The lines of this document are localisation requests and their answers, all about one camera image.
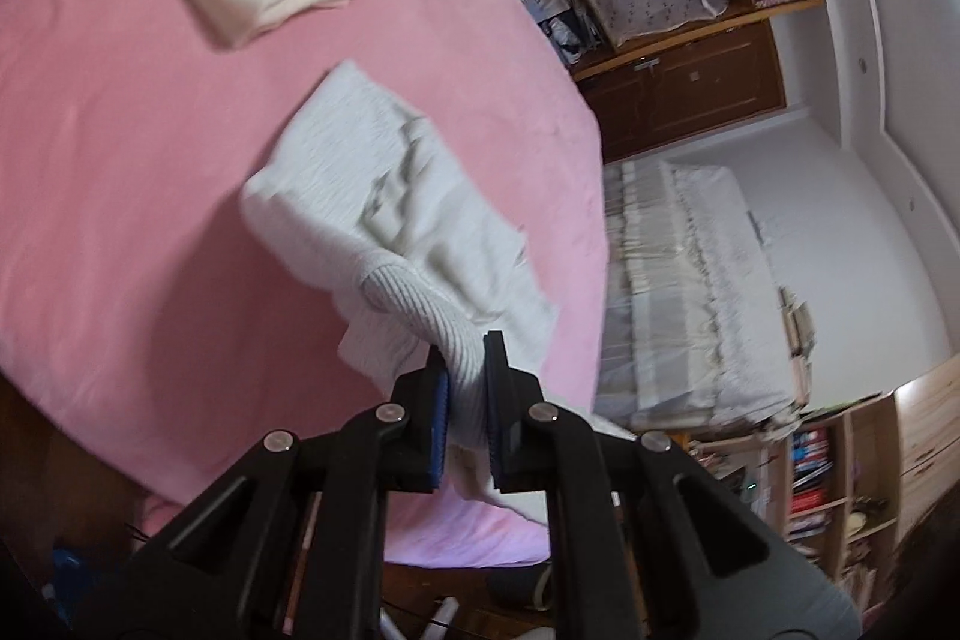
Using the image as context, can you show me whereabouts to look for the blue plastic bag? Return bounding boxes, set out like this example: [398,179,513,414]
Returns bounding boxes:
[46,546,107,605]

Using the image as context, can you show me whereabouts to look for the pile of assorted packets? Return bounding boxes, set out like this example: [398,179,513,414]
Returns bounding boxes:
[521,0,605,70]

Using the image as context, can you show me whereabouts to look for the light grey hoodie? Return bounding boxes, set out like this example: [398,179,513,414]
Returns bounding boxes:
[240,59,638,528]

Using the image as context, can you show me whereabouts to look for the dark wooden wardrobe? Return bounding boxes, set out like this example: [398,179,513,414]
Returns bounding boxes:
[517,0,826,165]

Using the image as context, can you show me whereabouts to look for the sheer white curtain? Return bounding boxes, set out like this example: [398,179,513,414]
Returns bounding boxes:
[600,158,803,435]

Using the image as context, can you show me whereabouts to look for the light wooden bookshelf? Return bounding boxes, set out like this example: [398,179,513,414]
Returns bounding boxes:
[675,385,908,618]

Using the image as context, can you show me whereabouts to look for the white chair base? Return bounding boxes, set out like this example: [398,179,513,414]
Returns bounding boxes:
[379,595,462,640]

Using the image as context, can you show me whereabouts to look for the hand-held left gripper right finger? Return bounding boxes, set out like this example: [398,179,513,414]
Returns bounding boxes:
[482,331,863,640]

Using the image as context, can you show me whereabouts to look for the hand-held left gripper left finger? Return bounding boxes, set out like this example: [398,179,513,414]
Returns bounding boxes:
[75,344,451,640]

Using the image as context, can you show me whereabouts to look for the pink bed sheet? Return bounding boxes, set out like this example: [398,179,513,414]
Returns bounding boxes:
[0,0,608,570]

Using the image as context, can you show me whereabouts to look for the dark slipper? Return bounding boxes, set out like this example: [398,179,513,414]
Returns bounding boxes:
[487,569,554,611]

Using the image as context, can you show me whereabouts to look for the light wooden closet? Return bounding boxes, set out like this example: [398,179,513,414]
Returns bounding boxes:
[892,355,960,536]

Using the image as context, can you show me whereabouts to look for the row of books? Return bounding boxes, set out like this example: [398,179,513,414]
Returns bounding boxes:
[784,426,835,536]

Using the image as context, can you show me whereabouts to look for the stack of papers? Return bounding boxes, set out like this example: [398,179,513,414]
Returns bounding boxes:
[778,286,817,402]

